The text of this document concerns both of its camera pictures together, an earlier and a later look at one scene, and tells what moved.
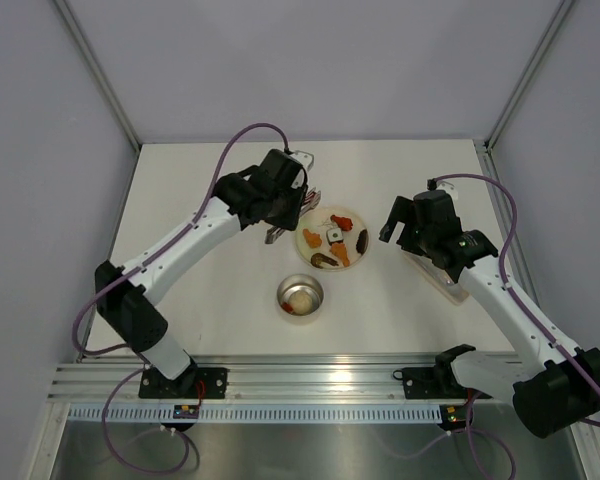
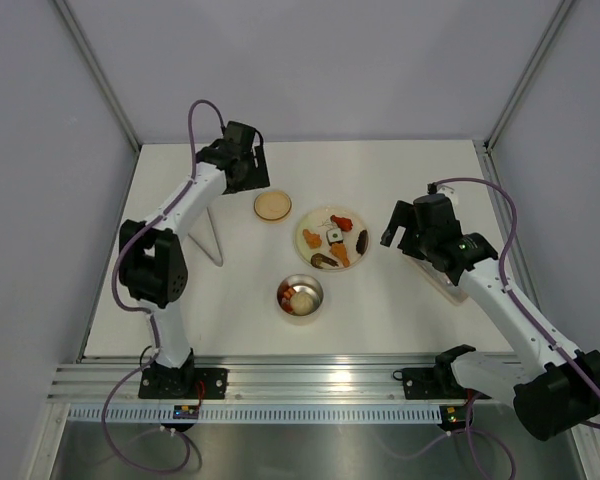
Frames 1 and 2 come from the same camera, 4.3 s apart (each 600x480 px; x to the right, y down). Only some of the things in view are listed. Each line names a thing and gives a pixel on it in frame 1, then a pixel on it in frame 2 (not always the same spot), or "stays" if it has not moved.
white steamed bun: x=301 y=302 stays
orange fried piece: x=313 y=239 stays
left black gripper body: x=286 y=208 to x=253 y=175
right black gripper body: x=421 y=237 stays
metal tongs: x=309 y=200 to x=216 y=242
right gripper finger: x=400 y=212 stays
